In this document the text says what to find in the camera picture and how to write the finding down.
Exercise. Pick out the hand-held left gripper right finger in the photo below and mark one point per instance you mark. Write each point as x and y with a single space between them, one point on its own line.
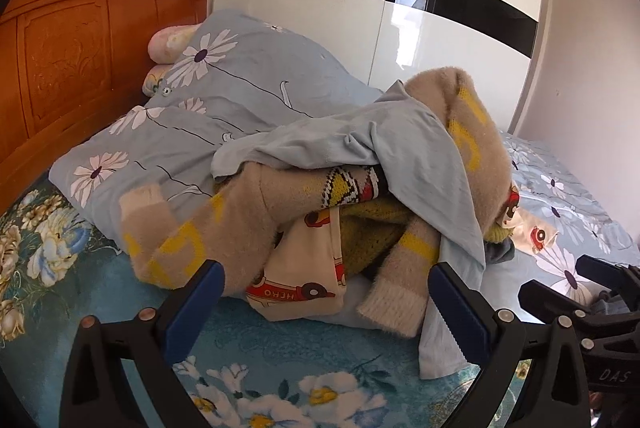
460 313

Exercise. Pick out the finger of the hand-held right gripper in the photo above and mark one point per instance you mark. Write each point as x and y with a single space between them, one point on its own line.
542 298
612 278

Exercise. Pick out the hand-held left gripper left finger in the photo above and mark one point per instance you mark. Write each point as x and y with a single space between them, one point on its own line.
200 303

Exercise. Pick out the light blue shirt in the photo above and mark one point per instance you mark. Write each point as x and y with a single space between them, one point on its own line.
400 132

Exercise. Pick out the grey-blue cloth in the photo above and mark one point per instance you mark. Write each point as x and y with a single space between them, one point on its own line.
500 253

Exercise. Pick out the cream car-print garment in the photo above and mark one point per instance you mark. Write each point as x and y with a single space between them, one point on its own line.
305 268
530 228

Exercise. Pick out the beige sweater with yellow letters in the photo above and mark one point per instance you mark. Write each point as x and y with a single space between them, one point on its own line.
250 208

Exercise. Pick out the yellow-green knit sweater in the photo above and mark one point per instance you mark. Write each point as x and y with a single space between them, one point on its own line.
370 233

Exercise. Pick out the blue floral duvet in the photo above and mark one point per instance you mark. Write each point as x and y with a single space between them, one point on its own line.
240 72

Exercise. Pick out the wooden headboard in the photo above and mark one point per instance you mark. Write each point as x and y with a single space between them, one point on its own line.
75 57

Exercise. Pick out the white wardrobe with black stripe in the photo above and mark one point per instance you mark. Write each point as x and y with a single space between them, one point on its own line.
450 32

